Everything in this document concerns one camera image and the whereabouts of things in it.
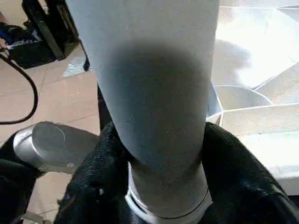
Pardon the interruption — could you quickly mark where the white plastic table leg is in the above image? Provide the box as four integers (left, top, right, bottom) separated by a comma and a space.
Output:
64, 0, 220, 219

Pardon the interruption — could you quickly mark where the black floor equipment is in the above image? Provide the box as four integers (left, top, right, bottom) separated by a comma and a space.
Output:
0, 0, 80, 70

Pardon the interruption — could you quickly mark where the white plastic table top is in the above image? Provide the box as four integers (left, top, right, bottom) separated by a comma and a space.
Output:
125, 6, 299, 221

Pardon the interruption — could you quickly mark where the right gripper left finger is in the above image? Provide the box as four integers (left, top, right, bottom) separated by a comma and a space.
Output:
53, 121, 131, 224

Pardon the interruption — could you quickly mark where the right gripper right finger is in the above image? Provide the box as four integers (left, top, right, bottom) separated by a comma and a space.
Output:
201, 122, 299, 224

